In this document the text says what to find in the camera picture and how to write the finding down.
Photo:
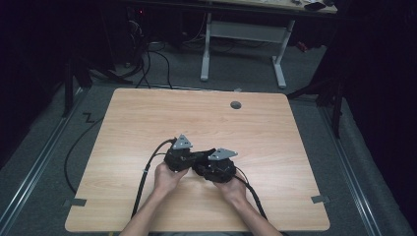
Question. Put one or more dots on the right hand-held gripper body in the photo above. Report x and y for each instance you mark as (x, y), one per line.
(218, 168)

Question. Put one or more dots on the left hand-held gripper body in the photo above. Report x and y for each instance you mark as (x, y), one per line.
(178, 159)

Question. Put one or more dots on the person's left hand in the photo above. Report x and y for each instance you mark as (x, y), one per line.
(167, 180)

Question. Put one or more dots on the person's right hand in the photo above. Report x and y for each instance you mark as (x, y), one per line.
(234, 191)

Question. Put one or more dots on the grey table grommet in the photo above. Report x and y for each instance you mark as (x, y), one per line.
(235, 105)

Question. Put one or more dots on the grey tape piece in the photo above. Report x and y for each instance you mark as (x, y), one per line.
(320, 199)
(76, 202)
(237, 89)

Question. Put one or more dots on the black metal stand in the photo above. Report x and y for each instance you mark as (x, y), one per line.
(68, 88)
(337, 108)

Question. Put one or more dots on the white-legged desk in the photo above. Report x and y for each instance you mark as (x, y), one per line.
(246, 31)

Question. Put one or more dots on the small red object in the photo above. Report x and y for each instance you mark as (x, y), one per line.
(302, 47)

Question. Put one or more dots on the black device on desk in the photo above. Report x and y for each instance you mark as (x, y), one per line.
(314, 6)

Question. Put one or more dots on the metal floor rail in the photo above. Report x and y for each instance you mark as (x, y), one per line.
(36, 167)
(350, 170)

